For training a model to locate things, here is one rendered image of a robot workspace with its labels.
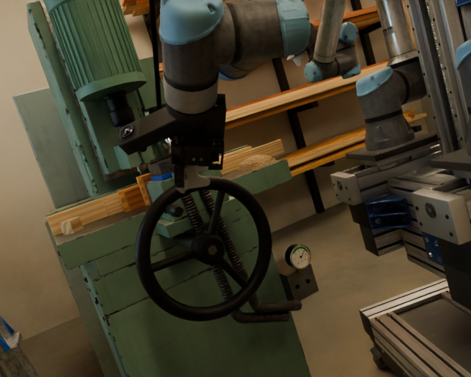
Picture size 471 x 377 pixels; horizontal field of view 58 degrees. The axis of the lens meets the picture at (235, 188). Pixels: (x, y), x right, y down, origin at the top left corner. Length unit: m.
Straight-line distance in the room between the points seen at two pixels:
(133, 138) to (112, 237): 0.37
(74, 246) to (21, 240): 2.49
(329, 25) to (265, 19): 0.97
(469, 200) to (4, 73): 3.13
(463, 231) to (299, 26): 0.52
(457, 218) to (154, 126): 0.58
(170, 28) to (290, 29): 0.15
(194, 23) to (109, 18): 0.64
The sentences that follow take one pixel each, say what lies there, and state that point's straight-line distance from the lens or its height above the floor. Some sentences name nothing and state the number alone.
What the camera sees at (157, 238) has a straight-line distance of 1.01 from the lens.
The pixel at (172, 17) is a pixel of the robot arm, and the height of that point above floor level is 1.17.
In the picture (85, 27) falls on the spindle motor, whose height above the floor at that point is 1.35.
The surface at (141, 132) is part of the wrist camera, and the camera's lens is 0.66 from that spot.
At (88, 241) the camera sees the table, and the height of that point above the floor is 0.88.
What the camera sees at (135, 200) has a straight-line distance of 1.10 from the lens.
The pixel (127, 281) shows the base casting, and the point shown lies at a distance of 1.01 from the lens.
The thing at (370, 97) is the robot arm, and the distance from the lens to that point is 1.39.
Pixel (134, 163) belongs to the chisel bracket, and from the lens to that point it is 1.11.
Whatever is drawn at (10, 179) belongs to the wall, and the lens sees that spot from 3.44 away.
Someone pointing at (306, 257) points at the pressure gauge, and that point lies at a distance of 1.12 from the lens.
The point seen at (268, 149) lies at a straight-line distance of 1.30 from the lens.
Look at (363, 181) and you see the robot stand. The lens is 1.35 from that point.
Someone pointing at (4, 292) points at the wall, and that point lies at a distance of 3.54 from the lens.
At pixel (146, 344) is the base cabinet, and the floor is 0.61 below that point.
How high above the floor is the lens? 1.03
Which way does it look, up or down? 8 degrees down
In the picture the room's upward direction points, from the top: 18 degrees counter-clockwise
